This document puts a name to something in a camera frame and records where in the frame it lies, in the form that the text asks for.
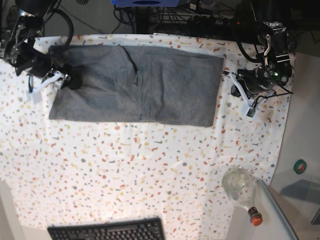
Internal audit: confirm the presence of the black power strip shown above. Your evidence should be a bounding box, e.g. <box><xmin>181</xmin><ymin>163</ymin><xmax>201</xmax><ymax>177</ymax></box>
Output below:
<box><xmin>187</xmin><ymin>14</ymin><xmax>234</xmax><ymax>26</ymax></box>

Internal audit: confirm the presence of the blue box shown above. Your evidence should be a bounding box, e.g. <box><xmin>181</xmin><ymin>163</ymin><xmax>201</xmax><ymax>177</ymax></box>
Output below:
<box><xmin>111</xmin><ymin>0</ymin><xmax>188</xmax><ymax>8</ymax></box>

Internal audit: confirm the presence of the terrazzo patterned white tablecloth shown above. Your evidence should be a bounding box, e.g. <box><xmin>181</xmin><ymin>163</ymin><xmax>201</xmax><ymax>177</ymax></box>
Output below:
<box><xmin>0</xmin><ymin>33</ymin><xmax>296</xmax><ymax>237</ymax></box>

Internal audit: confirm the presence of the black computer keyboard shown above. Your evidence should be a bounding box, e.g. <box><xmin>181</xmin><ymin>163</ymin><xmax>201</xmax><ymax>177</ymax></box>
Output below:
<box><xmin>47</xmin><ymin>218</ymin><xmax>166</xmax><ymax>240</ymax></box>

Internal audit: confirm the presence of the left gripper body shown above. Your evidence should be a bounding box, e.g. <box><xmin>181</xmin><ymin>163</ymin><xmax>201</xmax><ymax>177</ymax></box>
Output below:
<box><xmin>222</xmin><ymin>68</ymin><xmax>276</xmax><ymax>99</ymax></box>

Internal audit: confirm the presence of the grey metal rail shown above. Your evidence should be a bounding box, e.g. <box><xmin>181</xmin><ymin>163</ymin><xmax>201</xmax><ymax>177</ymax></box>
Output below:
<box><xmin>252</xmin><ymin>179</ymin><xmax>298</xmax><ymax>240</ymax></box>

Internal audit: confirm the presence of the grey t-shirt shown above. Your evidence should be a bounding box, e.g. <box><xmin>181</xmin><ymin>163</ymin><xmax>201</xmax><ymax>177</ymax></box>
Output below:
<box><xmin>49</xmin><ymin>45</ymin><xmax>224</xmax><ymax>127</ymax></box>

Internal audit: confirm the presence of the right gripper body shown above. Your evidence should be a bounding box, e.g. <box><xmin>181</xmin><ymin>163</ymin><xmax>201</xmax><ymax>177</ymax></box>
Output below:
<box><xmin>28</xmin><ymin>64</ymin><xmax>83</xmax><ymax>90</ymax></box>

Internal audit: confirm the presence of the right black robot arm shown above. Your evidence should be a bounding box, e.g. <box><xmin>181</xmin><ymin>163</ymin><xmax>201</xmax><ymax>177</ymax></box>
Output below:
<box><xmin>0</xmin><ymin>0</ymin><xmax>83</xmax><ymax>95</ymax></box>

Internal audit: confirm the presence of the clear bottle with orange cap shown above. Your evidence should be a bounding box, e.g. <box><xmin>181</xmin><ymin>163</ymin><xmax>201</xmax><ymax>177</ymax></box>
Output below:
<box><xmin>222</xmin><ymin>166</ymin><xmax>263</xmax><ymax>227</ymax></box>

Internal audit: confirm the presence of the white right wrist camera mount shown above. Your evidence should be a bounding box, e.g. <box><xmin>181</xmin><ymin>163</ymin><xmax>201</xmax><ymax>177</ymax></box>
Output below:
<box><xmin>25</xmin><ymin>69</ymin><xmax>71</xmax><ymax>105</ymax></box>

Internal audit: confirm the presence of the green tape roll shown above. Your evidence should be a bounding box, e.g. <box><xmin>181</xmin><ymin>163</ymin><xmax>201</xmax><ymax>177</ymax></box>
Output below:
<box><xmin>293</xmin><ymin>159</ymin><xmax>307</xmax><ymax>175</ymax></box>

